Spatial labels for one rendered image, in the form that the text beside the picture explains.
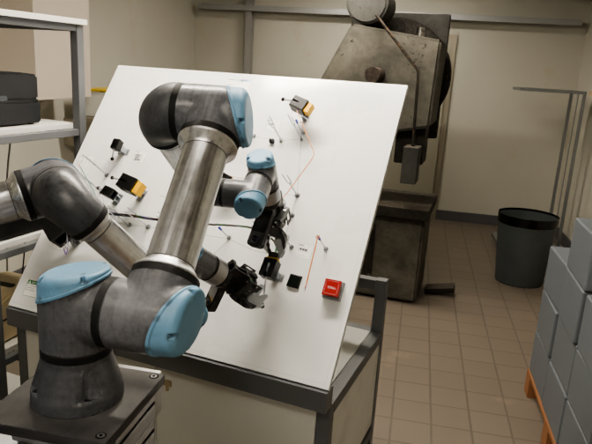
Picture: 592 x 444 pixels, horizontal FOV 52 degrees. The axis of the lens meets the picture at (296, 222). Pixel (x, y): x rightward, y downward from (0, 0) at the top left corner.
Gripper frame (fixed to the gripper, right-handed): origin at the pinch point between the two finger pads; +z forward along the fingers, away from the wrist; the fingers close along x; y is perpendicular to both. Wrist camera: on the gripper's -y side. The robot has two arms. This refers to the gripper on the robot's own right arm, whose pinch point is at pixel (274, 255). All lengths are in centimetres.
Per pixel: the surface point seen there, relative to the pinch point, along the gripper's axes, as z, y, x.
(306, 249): 4.0, 8.4, -6.3
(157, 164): -3, 25, 59
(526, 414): 178, 84, -83
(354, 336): 51, 15, -17
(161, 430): 51, -42, 29
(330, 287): 5.2, -2.6, -18.8
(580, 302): 84, 87, -92
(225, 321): 15.6, -17.1, 10.8
